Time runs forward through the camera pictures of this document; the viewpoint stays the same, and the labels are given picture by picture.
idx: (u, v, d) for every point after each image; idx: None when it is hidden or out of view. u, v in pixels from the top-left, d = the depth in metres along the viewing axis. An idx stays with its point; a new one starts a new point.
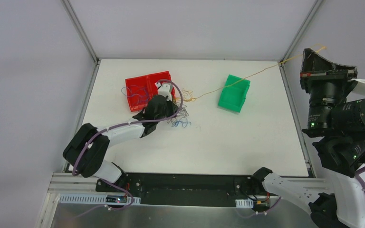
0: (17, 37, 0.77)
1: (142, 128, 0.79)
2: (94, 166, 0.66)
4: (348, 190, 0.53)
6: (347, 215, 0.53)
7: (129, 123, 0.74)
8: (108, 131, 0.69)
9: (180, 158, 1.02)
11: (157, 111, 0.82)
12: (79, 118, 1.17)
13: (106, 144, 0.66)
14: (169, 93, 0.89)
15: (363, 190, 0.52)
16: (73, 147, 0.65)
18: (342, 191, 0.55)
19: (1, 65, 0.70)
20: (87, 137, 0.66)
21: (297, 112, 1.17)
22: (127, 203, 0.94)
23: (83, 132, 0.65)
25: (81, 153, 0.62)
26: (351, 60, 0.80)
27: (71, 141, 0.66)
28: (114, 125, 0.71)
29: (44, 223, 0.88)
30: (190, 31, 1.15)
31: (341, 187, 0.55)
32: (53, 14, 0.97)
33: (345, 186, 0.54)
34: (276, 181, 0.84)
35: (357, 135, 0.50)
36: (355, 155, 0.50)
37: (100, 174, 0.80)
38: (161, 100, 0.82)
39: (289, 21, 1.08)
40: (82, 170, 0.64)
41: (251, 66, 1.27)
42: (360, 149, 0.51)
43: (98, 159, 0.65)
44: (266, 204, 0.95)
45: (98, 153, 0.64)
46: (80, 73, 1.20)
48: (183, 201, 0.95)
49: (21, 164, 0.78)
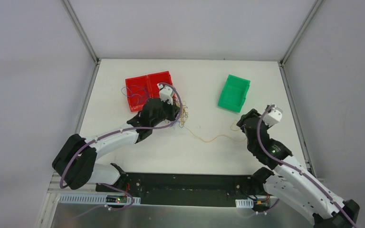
0: (18, 36, 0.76)
1: (137, 133, 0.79)
2: (83, 177, 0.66)
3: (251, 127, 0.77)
4: (296, 181, 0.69)
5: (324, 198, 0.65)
6: (316, 204, 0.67)
7: (120, 131, 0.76)
8: (97, 141, 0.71)
9: (180, 157, 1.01)
11: (152, 115, 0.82)
12: (79, 118, 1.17)
13: (94, 155, 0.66)
14: (170, 97, 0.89)
15: (302, 175, 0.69)
16: (62, 159, 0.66)
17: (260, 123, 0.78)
18: (295, 183, 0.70)
19: (1, 63, 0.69)
20: (76, 148, 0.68)
21: (297, 112, 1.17)
22: (127, 203, 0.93)
23: (72, 143, 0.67)
25: (68, 165, 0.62)
26: (351, 60, 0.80)
27: (59, 153, 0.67)
28: (103, 135, 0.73)
29: (44, 224, 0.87)
30: (191, 31, 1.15)
31: (296, 183, 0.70)
32: (53, 13, 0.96)
33: (294, 179, 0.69)
34: (278, 185, 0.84)
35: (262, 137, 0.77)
36: (273, 150, 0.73)
37: (96, 179, 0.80)
38: (156, 105, 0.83)
39: (289, 22, 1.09)
40: (70, 182, 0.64)
41: (250, 66, 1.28)
42: (276, 146, 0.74)
43: (86, 170, 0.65)
44: (266, 204, 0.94)
45: (86, 164, 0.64)
46: (79, 73, 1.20)
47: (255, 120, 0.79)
48: (183, 201, 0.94)
49: (21, 164, 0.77)
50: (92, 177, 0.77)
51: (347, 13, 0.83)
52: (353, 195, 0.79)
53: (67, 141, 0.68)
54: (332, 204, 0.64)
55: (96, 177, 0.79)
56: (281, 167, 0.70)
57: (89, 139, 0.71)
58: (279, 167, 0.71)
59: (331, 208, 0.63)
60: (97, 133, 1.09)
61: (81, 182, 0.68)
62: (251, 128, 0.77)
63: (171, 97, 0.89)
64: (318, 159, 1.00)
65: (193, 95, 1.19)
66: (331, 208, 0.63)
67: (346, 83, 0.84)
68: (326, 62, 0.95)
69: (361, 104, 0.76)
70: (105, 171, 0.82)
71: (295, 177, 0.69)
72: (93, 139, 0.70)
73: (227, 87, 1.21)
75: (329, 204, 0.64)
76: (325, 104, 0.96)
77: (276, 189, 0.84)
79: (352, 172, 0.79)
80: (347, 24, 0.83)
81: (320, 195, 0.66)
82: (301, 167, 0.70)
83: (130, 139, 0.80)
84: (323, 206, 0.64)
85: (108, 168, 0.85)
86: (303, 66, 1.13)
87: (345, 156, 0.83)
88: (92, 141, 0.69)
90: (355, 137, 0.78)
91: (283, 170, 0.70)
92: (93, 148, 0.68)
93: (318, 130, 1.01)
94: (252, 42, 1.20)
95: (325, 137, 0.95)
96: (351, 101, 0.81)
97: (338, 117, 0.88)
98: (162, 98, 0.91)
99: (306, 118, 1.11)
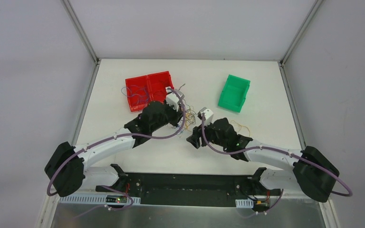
0: (17, 35, 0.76)
1: (132, 139, 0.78)
2: (72, 185, 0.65)
3: (219, 128, 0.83)
4: (261, 156, 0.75)
5: (282, 156, 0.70)
6: (283, 165, 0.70)
7: (114, 137, 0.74)
8: (87, 150, 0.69)
9: (180, 157, 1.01)
11: (152, 119, 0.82)
12: (79, 118, 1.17)
13: (81, 166, 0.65)
14: (176, 103, 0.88)
15: (262, 149, 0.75)
16: (52, 167, 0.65)
17: (223, 123, 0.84)
18: (264, 159, 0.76)
19: (2, 63, 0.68)
20: (66, 157, 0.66)
21: (297, 112, 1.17)
22: (127, 203, 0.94)
23: (61, 151, 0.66)
25: (56, 173, 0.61)
26: (351, 60, 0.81)
27: (49, 161, 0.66)
28: (92, 143, 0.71)
29: (44, 223, 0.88)
30: (191, 31, 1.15)
31: (264, 156, 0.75)
32: (53, 13, 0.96)
33: (259, 154, 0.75)
34: (270, 175, 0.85)
35: (228, 134, 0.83)
36: (238, 143, 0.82)
37: (93, 182, 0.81)
38: (157, 109, 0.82)
39: (289, 21, 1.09)
40: (59, 189, 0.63)
41: (250, 67, 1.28)
42: (242, 139, 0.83)
43: (73, 179, 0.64)
44: (266, 204, 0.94)
45: (74, 174, 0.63)
46: (79, 73, 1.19)
47: (219, 122, 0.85)
48: (183, 201, 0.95)
49: (20, 164, 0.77)
50: (86, 181, 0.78)
51: (346, 13, 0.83)
52: (353, 195, 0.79)
53: (57, 149, 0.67)
54: (292, 157, 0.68)
55: (90, 181, 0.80)
56: (245, 154, 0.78)
57: (78, 147, 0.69)
58: (245, 154, 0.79)
59: (292, 160, 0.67)
60: (97, 133, 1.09)
61: (72, 189, 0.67)
62: (220, 129, 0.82)
63: (177, 103, 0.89)
64: None
65: (193, 95, 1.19)
66: (292, 161, 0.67)
67: (346, 83, 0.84)
68: (326, 63, 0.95)
69: (361, 104, 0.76)
70: (99, 174, 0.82)
71: (259, 153, 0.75)
72: (82, 148, 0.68)
73: (227, 87, 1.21)
75: (289, 159, 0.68)
76: (325, 104, 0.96)
77: (270, 179, 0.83)
79: (352, 172, 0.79)
80: (346, 24, 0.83)
81: (279, 156, 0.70)
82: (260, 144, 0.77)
83: (125, 146, 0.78)
84: (285, 163, 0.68)
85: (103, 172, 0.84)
86: (304, 66, 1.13)
87: (345, 156, 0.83)
88: (80, 151, 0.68)
90: (355, 137, 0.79)
91: (249, 154, 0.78)
92: (81, 159, 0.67)
93: (318, 130, 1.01)
94: (252, 41, 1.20)
95: (325, 137, 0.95)
96: (351, 101, 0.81)
97: (338, 117, 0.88)
98: (169, 102, 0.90)
99: (306, 118, 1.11)
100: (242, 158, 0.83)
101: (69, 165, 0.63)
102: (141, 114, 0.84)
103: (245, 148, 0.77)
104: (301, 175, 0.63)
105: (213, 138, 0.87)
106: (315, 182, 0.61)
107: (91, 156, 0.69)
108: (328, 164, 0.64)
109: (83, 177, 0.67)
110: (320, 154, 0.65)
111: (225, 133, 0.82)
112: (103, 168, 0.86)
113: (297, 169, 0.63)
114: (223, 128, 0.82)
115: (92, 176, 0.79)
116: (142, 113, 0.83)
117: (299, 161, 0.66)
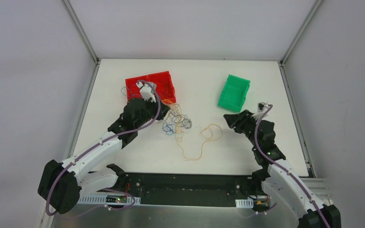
0: (17, 36, 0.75)
1: (119, 140, 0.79)
2: (70, 200, 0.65)
3: (261, 129, 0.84)
4: (283, 180, 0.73)
5: (303, 196, 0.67)
6: (297, 202, 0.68)
7: (100, 144, 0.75)
8: (75, 163, 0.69)
9: (179, 157, 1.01)
11: (135, 117, 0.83)
12: (79, 118, 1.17)
13: (74, 178, 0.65)
14: (152, 94, 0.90)
15: (288, 175, 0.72)
16: (45, 187, 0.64)
17: (267, 128, 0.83)
18: (283, 184, 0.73)
19: (1, 63, 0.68)
20: (56, 175, 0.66)
21: (297, 112, 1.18)
22: (127, 203, 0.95)
23: (50, 169, 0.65)
25: (50, 191, 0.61)
26: (351, 60, 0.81)
27: (40, 183, 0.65)
28: (80, 155, 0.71)
29: (44, 223, 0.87)
30: (191, 31, 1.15)
31: (284, 184, 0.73)
32: (52, 13, 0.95)
33: (282, 178, 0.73)
34: (275, 185, 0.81)
35: (267, 139, 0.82)
36: (270, 151, 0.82)
37: (92, 189, 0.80)
38: (138, 106, 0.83)
39: (290, 21, 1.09)
40: (59, 206, 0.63)
41: (251, 67, 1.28)
42: (276, 152, 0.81)
43: (69, 194, 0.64)
44: (266, 203, 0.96)
45: (69, 188, 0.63)
46: (79, 73, 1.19)
47: (267, 125, 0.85)
48: (183, 201, 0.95)
49: (20, 164, 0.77)
50: (87, 190, 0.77)
51: (347, 13, 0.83)
52: (353, 195, 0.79)
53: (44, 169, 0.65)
54: (311, 204, 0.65)
55: (91, 188, 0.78)
56: (271, 166, 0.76)
57: (66, 163, 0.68)
58: (270, 166, 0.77)
59: (308, 205, 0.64)
60: (97, 133, 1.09)
61: (72, 204, 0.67)
62: (262, 130, 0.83)
63: (151, 94, 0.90)
64: (318, 160, 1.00)
65: (193, 95, 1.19)
66: (308, 206, 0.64)
67: (345, 84, 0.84)
68: (325, 63, 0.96)
69: (361, 104, 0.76)
70: (97, 180, 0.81)
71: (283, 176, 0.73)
72: (71, 163, 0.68)
73: (227, 87, 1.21)
75: (306, 202, 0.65)
76: (325, 104, 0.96)
77: (273, 189, 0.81)
79: (352, 173, 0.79)
80: (347, 24, 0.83)
81: (301, 193, 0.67)
82: (289, 169, 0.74)
83: (114, 148, 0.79)
84: (302, 203, 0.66)
85: (100, 176, 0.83)
86: (304, 66, 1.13)
87: (345, 156, 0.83)
88: (70, 165, 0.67)
90: (355, 137, 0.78)
91: (273, 169, 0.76)
92: (72, 172, 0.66)
93: (318, 130, 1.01)
94: (252, 41, 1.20)
95: (325, 137, 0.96)
96: (351, 102, 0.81)
97: (338, 117, 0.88)
98: (146, 97, 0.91)
99: (306, 118, 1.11)
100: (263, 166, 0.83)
101: (62, 181, 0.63)
102: (123, 114, 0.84)
103: (274, 162, 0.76)
104: (308, 223, 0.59)
105: (250, 131, 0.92)
106: None
107: (81, 167, 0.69)
108: None
109: (80, 189, 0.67)
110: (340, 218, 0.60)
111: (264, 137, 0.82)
112: (100, 171, 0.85)
113: (309, 216, 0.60)
114: (264, 131, 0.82)
115: (90, 184, 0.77)
116: (123, 112, 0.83)
117: (314, 211, 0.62)
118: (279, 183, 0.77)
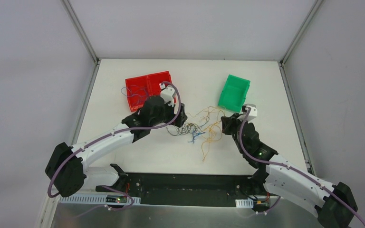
0: (17, 37, 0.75)
1: (131, 135, 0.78)
2: (73, 185, 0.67)
3: (244, 135, 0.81)
4: (285, 176, 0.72)
5: (313, 185, 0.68)
6: (310, 194, 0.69)
7: (111, 134, 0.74)
8: (85, 149, 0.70)
9: (180, 157, 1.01)
11: (152, 113, 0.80)
12: (79, 118, 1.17)
13: (80, 166, 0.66)
14: (171, 98, 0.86)
15: (290, 169, 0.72)
16: (52, 168, 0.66)
17: (247, 132, 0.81)
18: (287, 179, 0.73)
19: (1, 64, 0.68)
20: (64, 157, 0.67)
21: (297, 111, 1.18)
22: (127, 203, 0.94)
23: (59, 151, 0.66)
25: (56, 173, 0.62)
26: (351, 60, 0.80)
27: (49, 162, 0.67)
28: (91, 142, 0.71)
29: (44, 223, 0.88)
30: (191, 31, 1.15)
31: (292, 181, 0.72)
32: (52, 14, 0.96)
33: (284, 175, 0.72)
34: (277, 183, 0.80)
35: (254, 143, 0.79)
36: (261, 153, 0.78)
37: (92, 184, 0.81)
38: (158, 103, 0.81)
39: (289, 21, 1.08)
40: (61, 190, 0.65)
41: (250, 66, 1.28)
42: (265, 150, 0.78)
43: (74, 179, 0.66)
44: (266, 204, 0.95)
45: (73, 174, 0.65)
46: (79, 72, 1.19)
47: (248, 128, 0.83)
48: (183, 201, 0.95)
49: (20, 164, 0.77)
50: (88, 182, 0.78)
51: (347, 13, 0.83)
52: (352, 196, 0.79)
53: (55, 150, 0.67)
54: (322, 189, 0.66)
55: (91, 182, 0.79)
56: (269, 166, 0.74)
57: (76, 147, 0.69)
58: (267, 166, 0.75)
59: (321, 193, 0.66)
60: (97, 133, 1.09)
61: (74, 189, 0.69)
62: (245, 135, 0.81)
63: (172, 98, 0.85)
64: (318, 160, 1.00)
65: (193, 95, 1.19)
66: (322, 194, 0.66)
67: (345, 84, 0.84)
68: (325, 63, 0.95)
69: (361, 104, 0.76)
70: (100, 175, 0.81)
71: (284, 173, 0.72)
72: (80, 148, 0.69)
73: (227, 87, 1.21)
75: (319, 190, 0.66)
76: (325, 103, 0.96)
77: (276, 186, 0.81)
79: (352, 173, 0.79)
80: (347, 24, 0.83)
81: (309, 184, 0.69)
82: (287, 162, 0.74)
83: (124, 141, 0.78)
84: (314, 193, 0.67)
85: (103, 172, 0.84)
86: (303, 66, 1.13)
87: (345, 156, 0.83)
88: (79, 150, 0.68)
90: (355, 137, 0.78)
91: (272, 169, 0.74)
92: (80, 158, 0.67)
93: (318, 130, 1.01)
94: (252, 42, 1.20)
95: (324, 137, 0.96)
96: (351, 101, 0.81)
97: (338, 117, 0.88)
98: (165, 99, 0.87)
99: (306, 118, 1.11)
100: (260, 168, 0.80)
101: (68, 165, 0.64)
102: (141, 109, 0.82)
103: (270, 161, 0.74)
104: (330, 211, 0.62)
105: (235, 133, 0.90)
106: (339, 219, 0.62)
107: (89, 155, 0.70)
108: (353, 203, 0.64)
109: (84, 176, 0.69)
110: (350, 191, 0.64)
111: (250, 139, 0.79)
112: (104, 168, 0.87)
113: (327, 204, 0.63)
114: (248, 134, 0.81)
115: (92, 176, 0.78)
116: (142, 108, 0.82)
117: (329, 196, 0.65)
118: (282, 180, 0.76)
